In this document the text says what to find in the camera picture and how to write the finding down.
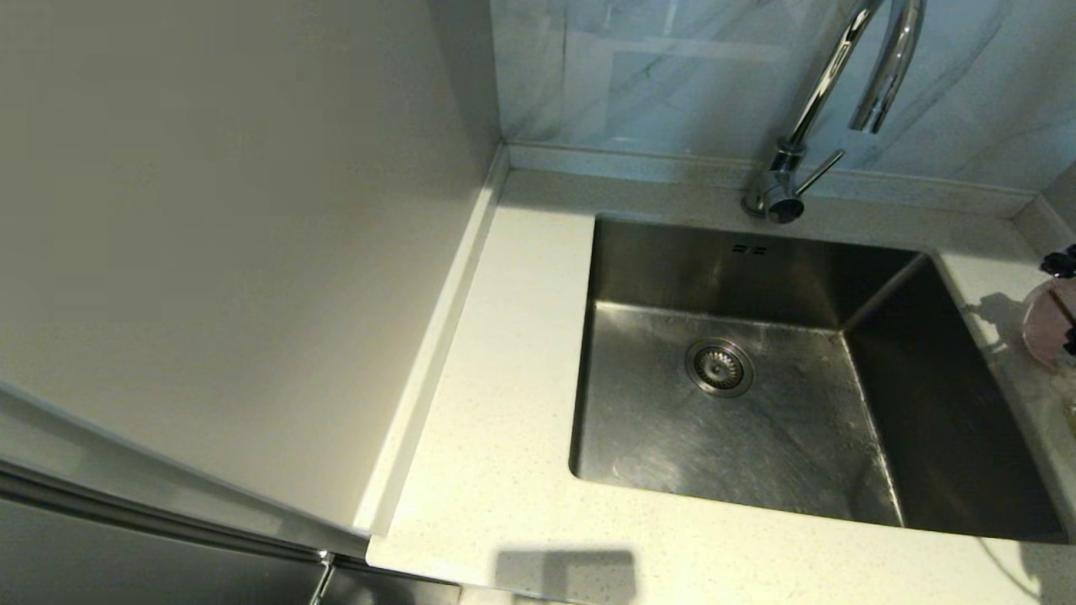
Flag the pink plastic bowl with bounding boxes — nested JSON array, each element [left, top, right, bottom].
[[1022, 277, 1076, 376]]

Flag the chrome gooseneck kitchen faucet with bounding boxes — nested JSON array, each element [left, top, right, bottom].
[[740, 0, 927, 224]]

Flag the stainless steel sink basin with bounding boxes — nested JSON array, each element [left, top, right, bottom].
[[568, 213, 1070, 543]]

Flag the round metal drain strainer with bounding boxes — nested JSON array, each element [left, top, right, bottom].
[[685, 338, 754, 397]]

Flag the white countertop upstand strip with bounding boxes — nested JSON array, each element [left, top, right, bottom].
[[353, 145, 511, 539]]

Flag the beige tall cabinet side panel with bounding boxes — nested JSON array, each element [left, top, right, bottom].
[[0, 0, 505, 534]]

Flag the silver cabinet trim strip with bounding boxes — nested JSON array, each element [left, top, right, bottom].
[[0, 454, 330, 564]]

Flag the glossy grey lower cabinet door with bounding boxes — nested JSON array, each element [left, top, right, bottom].
[[0, 479, 462, 605]]

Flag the grey tall cabinet door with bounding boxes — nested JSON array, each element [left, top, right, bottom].
[[0, 360, 375, 557]]

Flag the small chrome cabinet handle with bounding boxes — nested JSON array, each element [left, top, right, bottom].
[[308, 549, 337, 605]]

